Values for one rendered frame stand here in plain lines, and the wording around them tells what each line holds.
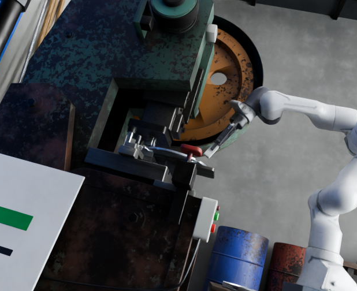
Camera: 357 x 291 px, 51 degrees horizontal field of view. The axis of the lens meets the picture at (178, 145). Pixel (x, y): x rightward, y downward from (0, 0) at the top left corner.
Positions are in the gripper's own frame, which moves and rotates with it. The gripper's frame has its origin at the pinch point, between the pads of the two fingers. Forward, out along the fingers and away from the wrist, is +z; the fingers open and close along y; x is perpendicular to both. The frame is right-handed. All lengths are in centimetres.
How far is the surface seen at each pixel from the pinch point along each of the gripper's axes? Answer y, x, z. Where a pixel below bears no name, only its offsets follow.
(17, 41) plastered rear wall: 41, 147, 16
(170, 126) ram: -17.0, 16.3, 7.4
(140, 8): -39, 51, -16
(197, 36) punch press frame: -29.3, 30.2, -25.1
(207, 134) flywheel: 22.9, 11.5, -10.8
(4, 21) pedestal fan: -97, 31, 31
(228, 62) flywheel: 26, 31, -52
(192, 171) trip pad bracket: -46, -8, 20
